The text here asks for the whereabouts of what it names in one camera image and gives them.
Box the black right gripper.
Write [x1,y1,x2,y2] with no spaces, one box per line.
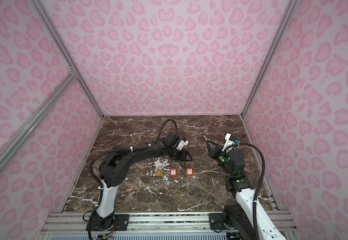
[205,140,234,177]

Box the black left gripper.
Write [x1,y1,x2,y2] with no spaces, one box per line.
[168,146,194,162]

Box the brass padlock silver shackle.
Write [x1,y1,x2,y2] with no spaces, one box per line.
[156,165,165,178]

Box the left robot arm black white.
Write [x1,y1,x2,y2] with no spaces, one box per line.
[86,133,192,232]

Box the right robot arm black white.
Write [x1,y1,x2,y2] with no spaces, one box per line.
[206,140,286,240]

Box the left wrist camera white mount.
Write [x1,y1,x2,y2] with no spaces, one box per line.
[176,137,189,151]

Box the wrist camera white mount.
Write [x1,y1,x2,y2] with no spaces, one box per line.
[222,133,240,152]
[176,137,189,151]

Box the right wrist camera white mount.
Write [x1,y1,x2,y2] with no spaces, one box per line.
[222,133,240,152]

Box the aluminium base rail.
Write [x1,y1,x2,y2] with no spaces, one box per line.
[39,211,300,240]

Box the right corner aluminium post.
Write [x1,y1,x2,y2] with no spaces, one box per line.
[241,0,300,119]

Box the corner aluminium post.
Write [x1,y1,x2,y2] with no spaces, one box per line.
[241,0,300,119]
[30,0,105,120]

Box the left diagonal aluminium frame bar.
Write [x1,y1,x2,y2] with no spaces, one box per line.
[0,71,77,174]

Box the left corner aluminium post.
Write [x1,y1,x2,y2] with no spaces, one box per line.
[30,0,105,120]

